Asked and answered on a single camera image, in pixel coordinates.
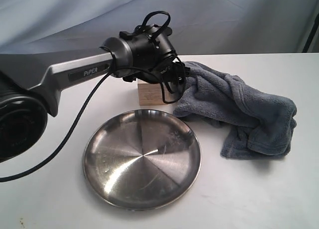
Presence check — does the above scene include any grey-blue fleece towel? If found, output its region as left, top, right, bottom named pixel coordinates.
left=173, top=61, right=297, bottom=160

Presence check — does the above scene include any black silver Piper robot arm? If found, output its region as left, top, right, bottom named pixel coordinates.
left=0, top=24, right=190, bottom=161

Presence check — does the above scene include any blue-grey backdrop curtain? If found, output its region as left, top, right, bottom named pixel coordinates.
left=0, top=0, right=319, bottom=55

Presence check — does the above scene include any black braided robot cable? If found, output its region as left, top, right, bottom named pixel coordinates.
left=0, top=11, right=186, bottom=183

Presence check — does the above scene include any light wooden cube block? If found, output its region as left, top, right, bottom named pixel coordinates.
left=137, top=79, right=165, bottom=106

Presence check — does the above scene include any round stainless steel plate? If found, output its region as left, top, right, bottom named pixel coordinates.
left=82, top=109, right=202, bottom=211

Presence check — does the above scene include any dark stand pole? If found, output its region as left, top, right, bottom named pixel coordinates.
left=302, top=14, right=319, bottom=53

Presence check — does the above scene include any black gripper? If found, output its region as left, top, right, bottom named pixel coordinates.
left=122, top=56, right=191, bottom=85

